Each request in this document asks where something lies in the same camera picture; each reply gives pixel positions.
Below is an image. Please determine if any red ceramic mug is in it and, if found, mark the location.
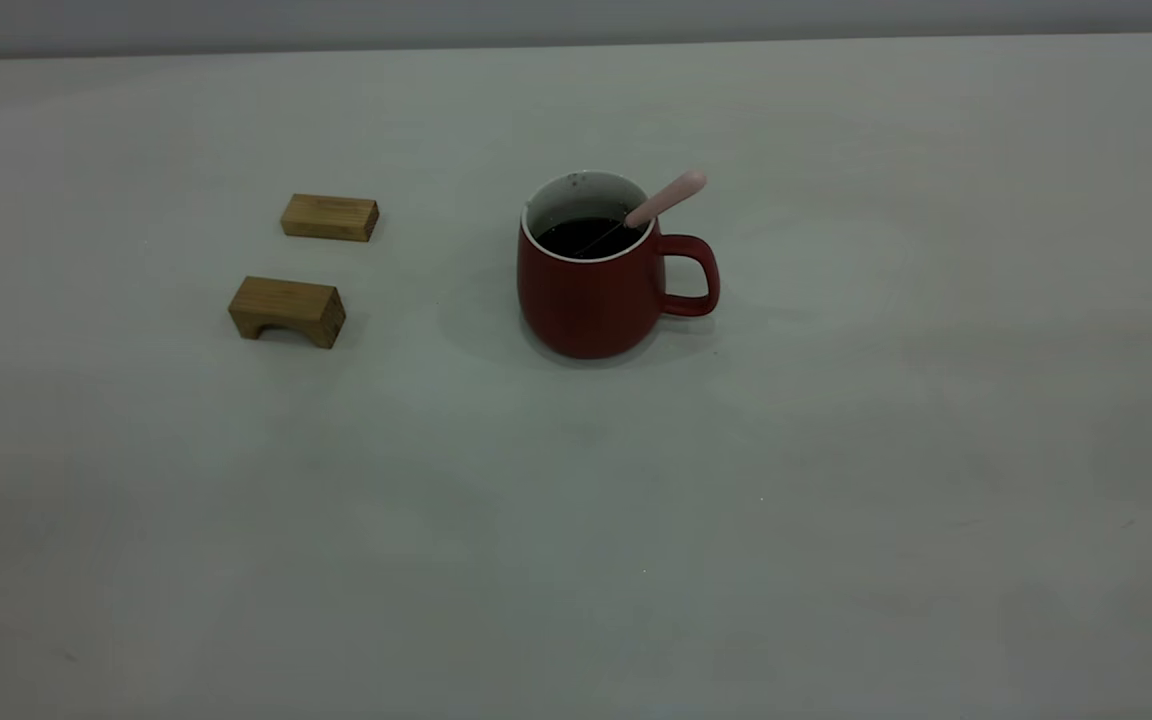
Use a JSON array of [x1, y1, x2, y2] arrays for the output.
[[517, 170, 721, 360]]

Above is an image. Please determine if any pink handled metal spoon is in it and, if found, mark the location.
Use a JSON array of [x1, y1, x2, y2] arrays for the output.
[[576, 170, 708, 256]]

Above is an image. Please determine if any dark coffee liquid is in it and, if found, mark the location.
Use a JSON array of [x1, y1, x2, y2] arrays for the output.
[[536, 217, 643, 261]]

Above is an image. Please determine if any plain rectangular wooden block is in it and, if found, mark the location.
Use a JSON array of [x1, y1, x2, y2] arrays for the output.
[[281, 194, 379, 242]]

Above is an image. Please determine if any arched wooden block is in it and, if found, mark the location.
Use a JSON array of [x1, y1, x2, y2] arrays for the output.
[[228, 276, 346, 349]]

